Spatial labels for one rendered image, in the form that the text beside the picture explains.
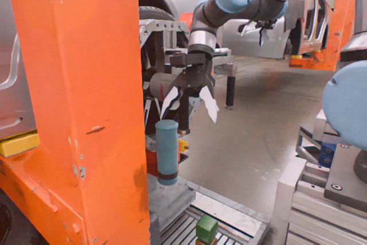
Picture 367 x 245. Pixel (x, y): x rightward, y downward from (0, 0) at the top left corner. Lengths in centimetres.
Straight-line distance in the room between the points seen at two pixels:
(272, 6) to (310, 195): 45
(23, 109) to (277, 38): 312
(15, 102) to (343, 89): 88
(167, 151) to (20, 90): 54
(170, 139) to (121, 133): 44
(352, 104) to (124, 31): 37
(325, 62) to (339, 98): 405
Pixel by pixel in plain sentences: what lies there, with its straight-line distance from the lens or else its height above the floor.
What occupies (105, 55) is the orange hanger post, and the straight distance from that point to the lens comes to 43.
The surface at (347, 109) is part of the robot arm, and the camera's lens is 36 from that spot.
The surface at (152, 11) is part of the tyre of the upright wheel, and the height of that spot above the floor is 116.
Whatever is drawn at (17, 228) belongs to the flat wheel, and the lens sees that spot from 94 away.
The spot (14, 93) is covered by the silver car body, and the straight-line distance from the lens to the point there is 92.
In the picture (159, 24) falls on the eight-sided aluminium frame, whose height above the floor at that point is 110.
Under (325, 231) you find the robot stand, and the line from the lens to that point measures 59.
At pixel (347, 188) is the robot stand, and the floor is 82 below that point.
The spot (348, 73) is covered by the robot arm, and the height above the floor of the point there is 102.
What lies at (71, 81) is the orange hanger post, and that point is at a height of 100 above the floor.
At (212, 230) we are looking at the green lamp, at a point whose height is 65.
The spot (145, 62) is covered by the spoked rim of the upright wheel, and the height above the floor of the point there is 95.
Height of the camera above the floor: 107
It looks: 18 degrees down
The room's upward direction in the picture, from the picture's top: straight up
